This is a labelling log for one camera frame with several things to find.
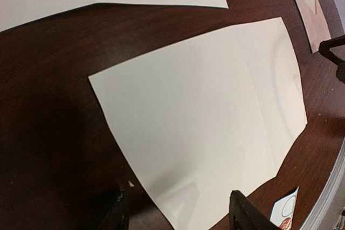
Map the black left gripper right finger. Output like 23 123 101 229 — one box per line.
229 190 280 230

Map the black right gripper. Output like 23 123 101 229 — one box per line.
319 35 345 83

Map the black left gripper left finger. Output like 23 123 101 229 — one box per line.
88 185 129 229

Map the cream envelope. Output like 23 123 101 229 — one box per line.
295 0 331 53

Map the cream letter paper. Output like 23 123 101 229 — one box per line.
89 17 307 229

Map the sticker sheet with seals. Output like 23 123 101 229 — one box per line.
270 186 299 230

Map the front aluminium rail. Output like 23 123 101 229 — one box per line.
301 144 344 229

